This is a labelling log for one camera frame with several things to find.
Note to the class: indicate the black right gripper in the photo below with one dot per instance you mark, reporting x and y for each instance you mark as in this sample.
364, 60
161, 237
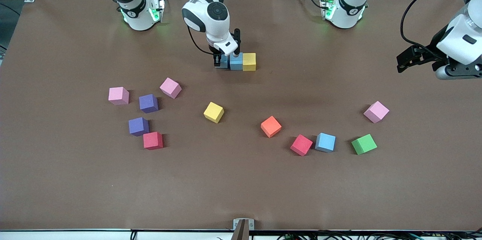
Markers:
218, 59

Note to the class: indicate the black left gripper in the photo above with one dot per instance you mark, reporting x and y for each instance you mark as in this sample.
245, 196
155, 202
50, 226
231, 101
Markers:
438, 41

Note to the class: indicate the blue foam cube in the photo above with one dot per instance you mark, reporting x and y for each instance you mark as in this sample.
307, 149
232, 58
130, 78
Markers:
237, 65
225, 62
325, 142

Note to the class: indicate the yellow foam cube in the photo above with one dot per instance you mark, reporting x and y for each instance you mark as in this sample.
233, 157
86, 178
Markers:
249, 61
213, 112

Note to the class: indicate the red foam cube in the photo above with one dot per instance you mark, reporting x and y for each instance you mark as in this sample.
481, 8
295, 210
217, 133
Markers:
301, 144
152, 140

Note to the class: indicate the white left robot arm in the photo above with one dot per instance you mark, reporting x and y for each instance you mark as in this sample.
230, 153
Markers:
350, 10

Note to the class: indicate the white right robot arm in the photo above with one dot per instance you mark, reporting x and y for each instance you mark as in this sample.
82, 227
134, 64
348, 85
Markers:
211, 14

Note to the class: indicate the pink foam cube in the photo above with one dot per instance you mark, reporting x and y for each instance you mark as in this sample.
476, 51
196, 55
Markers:
170, 87
118, 95
375, 111

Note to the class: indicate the purple foam cube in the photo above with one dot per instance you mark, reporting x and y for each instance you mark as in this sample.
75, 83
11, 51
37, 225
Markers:
148, 102
138, 125

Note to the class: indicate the orange foam cube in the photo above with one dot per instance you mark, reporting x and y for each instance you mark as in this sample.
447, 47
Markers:
271, 126

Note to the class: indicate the green foam cube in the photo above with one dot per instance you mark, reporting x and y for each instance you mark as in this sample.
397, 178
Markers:
363, 144

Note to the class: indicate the brown table mat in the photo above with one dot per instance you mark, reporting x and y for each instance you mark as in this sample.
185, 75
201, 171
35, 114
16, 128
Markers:
241, 187

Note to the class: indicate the grey metal bracket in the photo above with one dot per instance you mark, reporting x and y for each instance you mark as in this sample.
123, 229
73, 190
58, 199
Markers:
236, 225

